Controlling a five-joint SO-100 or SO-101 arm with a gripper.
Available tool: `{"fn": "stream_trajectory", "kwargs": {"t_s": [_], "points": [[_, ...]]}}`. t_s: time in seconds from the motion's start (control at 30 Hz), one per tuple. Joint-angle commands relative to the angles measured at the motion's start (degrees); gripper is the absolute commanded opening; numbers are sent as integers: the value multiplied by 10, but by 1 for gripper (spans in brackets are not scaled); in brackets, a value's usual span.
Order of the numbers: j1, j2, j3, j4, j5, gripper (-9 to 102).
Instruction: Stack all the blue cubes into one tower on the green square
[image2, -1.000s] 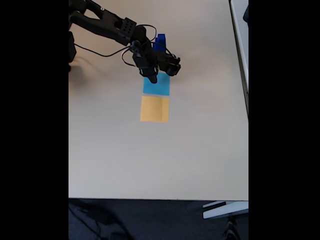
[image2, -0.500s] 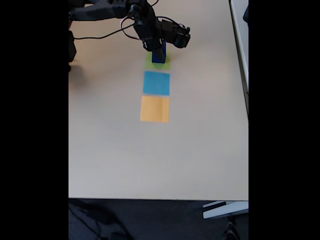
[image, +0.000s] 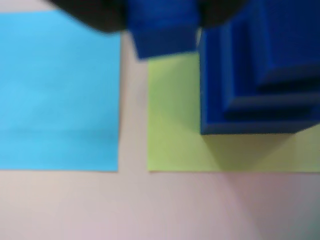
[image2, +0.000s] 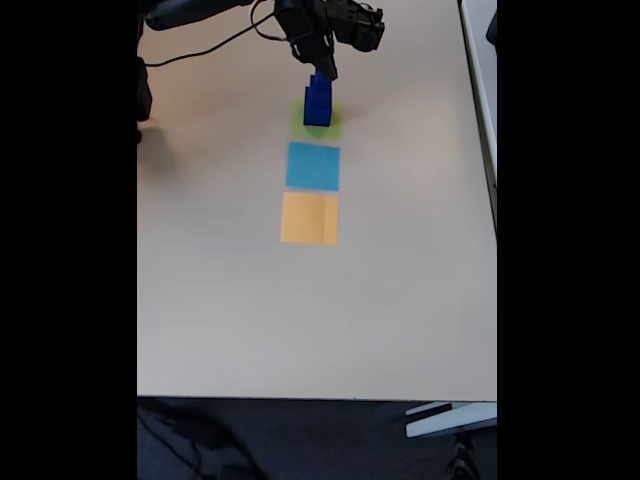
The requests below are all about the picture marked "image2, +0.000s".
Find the small blue cube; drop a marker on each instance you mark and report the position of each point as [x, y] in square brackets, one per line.
[317, 82]

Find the large blue cube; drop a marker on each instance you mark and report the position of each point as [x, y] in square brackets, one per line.
[317, 115]

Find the green paper square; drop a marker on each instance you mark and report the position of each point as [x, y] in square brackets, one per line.
[297, 127]

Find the light blue paper square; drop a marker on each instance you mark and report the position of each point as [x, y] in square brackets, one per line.
[312, 167]

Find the orange paper square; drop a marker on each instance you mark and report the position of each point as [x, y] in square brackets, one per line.
[310, 220]

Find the white side desk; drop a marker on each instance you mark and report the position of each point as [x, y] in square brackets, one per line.
[482, 100]

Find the dark blue object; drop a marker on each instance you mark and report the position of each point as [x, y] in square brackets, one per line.
[492, 30]

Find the black camera box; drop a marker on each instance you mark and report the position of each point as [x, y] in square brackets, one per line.
[357, 25]

